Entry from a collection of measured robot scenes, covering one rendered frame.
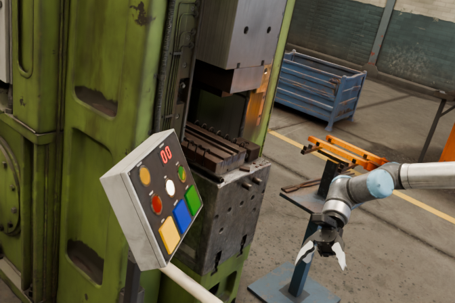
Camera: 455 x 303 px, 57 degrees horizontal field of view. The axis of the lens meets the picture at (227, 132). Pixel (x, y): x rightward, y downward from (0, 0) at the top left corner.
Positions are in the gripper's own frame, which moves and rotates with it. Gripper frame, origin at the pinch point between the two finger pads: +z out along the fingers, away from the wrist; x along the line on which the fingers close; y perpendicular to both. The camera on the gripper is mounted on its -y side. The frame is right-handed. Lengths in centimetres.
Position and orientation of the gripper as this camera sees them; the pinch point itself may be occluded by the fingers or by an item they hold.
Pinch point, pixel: (317, 266)
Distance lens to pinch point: 134.6
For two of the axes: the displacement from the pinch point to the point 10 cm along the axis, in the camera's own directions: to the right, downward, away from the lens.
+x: -8.2, 1.0, 5.7
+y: 4.3, 7.6, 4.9
